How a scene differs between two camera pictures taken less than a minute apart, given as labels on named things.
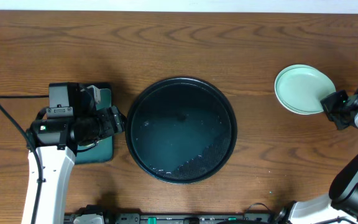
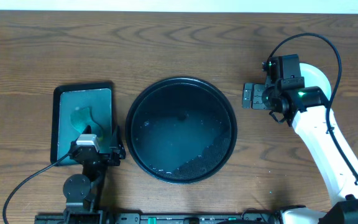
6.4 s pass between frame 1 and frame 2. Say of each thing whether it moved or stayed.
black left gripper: moved
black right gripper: moved
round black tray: stayed
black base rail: stayed
